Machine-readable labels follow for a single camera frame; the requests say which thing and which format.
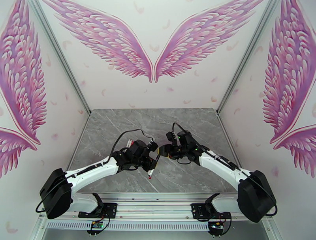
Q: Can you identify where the small circuit board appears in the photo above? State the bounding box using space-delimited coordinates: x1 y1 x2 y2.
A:
86 221 104 234
208 221 226 234

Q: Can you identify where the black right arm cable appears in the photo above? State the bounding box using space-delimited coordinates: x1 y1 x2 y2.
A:
173 122 278 216

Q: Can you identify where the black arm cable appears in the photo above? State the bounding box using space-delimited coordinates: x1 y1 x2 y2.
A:
36 129 153 213
173 122 278 216

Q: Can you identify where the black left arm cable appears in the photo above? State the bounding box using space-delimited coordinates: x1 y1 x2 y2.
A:
36 129 153 213

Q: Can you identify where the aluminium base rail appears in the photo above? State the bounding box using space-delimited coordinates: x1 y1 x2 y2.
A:
37 193 272 223

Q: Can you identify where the perforated metal cable tray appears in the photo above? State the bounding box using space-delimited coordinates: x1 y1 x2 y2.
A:
45 221 211 231

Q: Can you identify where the aluminium frame post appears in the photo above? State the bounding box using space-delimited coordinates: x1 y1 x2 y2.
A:
216 0 282 116
26 0 92 116

